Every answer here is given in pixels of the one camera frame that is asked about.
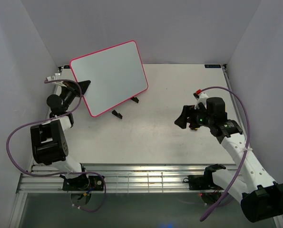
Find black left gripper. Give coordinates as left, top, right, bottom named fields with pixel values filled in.
left=60, top=80, right=91, bottom=111

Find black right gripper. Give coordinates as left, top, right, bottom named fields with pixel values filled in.
left=174, top=104, right=213, bottom=129

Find pink framed whiteboard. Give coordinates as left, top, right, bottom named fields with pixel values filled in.
left=69, top=40, right=148, bottom=117

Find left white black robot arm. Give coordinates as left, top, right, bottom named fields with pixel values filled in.
left=30, top=80, right=104, bottom=193

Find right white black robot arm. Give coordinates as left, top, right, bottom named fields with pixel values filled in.
left=175, top=97, right=283, bottom=222

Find right blue table label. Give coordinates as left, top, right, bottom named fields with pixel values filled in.
left=204, top=64, right=221, bottom=68

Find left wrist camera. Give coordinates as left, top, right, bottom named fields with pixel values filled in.
left=44, top=73, right=66, bottom=87

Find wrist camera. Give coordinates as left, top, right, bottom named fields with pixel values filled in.
left=193, top=89, right=209, bottom=109
left=44, top=73, right=66, bottom=87

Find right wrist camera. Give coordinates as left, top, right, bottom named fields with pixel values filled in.
left=193, top=89, right=209, bottom=109

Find black wire easel stand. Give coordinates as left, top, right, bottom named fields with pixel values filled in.
left=111, top=96, right=139, bottom=119

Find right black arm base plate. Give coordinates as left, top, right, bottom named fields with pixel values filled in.
left=183, top=175, right=220, bottom=190

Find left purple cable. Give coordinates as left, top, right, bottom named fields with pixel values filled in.
left=6, top=79, right=107, bottom=213

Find purple cable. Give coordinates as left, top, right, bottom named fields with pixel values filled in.
left=6, top=79, right=107, bottom=213
left=199, top=86, right=251, bottom=222

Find aluminium table edge rail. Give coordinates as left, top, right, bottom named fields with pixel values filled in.
left=216, top=64, right=248, bottom=147

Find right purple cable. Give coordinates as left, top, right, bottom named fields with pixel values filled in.
left=199, top=86, right=251, bottom=222

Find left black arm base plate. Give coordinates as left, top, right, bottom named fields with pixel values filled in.
left=62, top=176, right=104, bottom=191

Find aluminium front rail frame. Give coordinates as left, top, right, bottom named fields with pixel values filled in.
left=17, top=164, right=208, bottom=194

